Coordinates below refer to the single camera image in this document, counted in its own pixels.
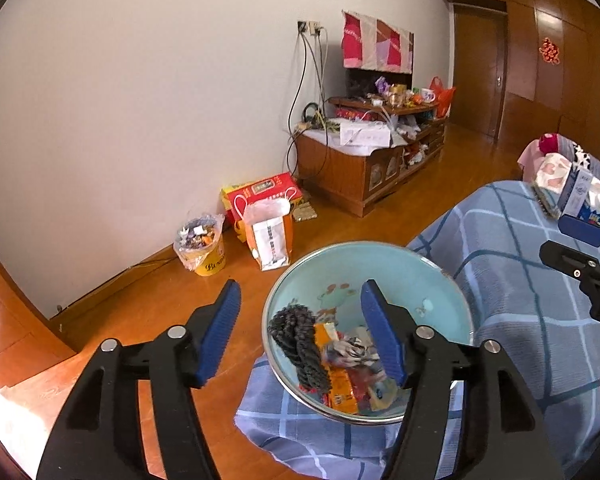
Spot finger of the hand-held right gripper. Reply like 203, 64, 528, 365
539, 240, 600, 286
558, 215, 600, 251

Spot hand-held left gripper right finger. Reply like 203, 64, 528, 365
360, 279, 565, 480

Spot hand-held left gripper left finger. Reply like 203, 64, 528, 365
36, 279, 242, 480

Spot grey striped cloth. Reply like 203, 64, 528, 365
322, 332, 381, 368

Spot pale green plastic bag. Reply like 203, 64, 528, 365
365, 377, 401, 411

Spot orange snack wrapper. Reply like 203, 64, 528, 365
312, 322, 361, 416

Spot pale blue cartoon print basin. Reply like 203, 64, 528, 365
261, 242, 476, 427

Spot tall white milk carton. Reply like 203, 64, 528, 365
557, 162, 596, 218

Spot clear packet dark contents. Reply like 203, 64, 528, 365
530, 182, 561, 218

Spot blue plaid tablecloth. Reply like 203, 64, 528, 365
235, 180, 600, 480

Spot yellow bucket with bag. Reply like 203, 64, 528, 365
174, 214, 227, 277

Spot white orange paper bag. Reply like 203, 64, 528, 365
234, 195, 296, 272

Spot wooden wardrobe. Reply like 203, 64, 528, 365
432, 0, 600, 171

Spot red cardboard box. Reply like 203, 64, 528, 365
221, 172, 303, 243

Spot wooden television cabinet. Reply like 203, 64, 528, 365
295, 95, 448, 218

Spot orange red shopping bag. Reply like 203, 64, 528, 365
427, 76, 457, 120

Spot dark wooden door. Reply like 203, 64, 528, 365
450, 2, 508, 141

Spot flat white box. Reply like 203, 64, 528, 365
339, 122, 388, 147

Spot black television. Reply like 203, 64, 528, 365
345, 67, 413, 103

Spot television with red cloth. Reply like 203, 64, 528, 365
341, 9, 415, 73

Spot red paper wall decoration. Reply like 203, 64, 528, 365
539, 37, 561, 65

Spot black hanging cables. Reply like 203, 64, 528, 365
282, 34, 331, 181

